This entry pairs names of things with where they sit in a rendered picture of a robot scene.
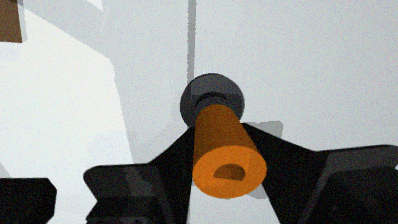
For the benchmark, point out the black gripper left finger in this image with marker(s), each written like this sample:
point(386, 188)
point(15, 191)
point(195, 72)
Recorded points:
point(168, 177)

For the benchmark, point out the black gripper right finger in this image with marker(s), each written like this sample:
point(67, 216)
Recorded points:
point(295, 176)

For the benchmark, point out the dark grey round pedestal with shaft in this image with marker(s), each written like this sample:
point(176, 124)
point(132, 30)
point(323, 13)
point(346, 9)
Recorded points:
point(210, 89)

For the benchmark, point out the orange knob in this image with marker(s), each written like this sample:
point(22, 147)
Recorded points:
point(226, 163)

